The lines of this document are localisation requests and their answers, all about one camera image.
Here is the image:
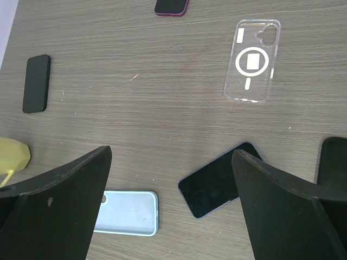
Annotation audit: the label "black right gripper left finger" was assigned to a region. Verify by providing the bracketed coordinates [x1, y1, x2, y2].
[1, 146, 112, 259]

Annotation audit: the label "clear magsafe phone case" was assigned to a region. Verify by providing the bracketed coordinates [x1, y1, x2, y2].
[223, 19, 281, 103]

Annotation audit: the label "black phone blue frame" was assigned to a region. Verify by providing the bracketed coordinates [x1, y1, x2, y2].
[178, 142, 261, 219]

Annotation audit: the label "light blue phone case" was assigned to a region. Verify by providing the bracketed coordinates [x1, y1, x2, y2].
[94, 191, 159, 237]

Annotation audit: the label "phone in magenta case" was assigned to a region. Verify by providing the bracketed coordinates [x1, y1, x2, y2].
[155, 0, 189, 16]

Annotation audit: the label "black phone case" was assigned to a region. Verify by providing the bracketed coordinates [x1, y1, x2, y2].
[317, 136, 347, 192]

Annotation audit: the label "yellow paper cup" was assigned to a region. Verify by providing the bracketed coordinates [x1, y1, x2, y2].
[1, 137, 31, 187]

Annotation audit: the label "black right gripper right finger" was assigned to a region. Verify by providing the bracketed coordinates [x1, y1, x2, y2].
[232, 149, 346, 259]

